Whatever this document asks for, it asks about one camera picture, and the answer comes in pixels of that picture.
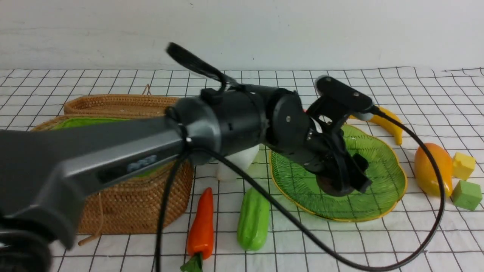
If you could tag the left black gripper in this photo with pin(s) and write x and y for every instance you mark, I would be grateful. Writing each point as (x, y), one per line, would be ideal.
(314, 138)

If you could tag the dark purple mangosteen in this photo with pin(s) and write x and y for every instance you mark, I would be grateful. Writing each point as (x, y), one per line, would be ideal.
(330, 186)

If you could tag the yellow banana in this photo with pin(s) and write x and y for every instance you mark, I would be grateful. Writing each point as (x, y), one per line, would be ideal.
(387, 125)

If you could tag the orange yellow mango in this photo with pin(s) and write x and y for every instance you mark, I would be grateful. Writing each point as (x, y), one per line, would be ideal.
(425, 174)

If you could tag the white radish with leaves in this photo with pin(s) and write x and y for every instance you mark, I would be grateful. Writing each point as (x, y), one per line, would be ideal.
(242, 159)

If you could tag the green chayote gourd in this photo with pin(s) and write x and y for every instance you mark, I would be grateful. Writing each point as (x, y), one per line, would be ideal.
(252, 228)

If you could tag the orange carrot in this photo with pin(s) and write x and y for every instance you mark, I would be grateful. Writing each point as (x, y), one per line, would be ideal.
(200, 239)

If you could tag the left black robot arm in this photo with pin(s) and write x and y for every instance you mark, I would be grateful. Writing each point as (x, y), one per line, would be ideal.
(46, 176)

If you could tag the green leaf-shaped glass plate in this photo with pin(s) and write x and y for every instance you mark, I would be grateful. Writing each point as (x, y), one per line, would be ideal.
(389, 182)

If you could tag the yellow foam cube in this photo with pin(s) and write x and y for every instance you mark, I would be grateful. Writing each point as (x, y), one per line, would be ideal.
(463, 166)

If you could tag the green foam cube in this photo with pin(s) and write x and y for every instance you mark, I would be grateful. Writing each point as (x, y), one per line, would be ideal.
(467, 195)

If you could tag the woven rattan basket lid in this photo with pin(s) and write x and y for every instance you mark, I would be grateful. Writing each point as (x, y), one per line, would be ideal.
(134, 105)

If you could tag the woven rattan basket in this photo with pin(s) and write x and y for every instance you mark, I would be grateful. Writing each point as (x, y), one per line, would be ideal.
(132, 207)

